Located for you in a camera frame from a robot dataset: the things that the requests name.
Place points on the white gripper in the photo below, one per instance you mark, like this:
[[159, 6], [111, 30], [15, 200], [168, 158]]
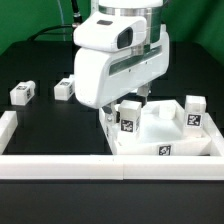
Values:
[[113, 60]]

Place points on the white square table top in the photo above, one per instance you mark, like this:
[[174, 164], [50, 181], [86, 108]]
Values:
[[160, 133]]

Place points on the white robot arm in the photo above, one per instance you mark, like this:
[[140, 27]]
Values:
[[151, 10]]

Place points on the white U-shaped obstacle fence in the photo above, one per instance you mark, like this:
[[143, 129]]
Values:
[[108, 167]]

